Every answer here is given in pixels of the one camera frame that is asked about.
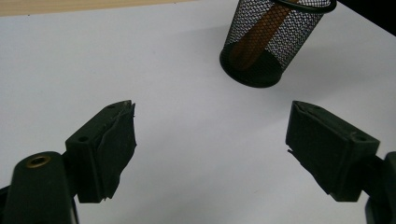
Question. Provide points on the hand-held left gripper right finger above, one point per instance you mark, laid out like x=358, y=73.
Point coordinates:
x=330, y=149

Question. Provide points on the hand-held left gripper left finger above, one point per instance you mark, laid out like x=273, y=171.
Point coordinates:
x=99, y=155

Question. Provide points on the black mesh cup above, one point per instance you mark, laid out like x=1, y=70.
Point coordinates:
x=255, y=74

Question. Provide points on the wooden hairbrush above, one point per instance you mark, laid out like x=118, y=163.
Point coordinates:
x=258, y=37

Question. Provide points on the light wooden table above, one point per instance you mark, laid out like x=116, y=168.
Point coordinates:
x=62, y=6

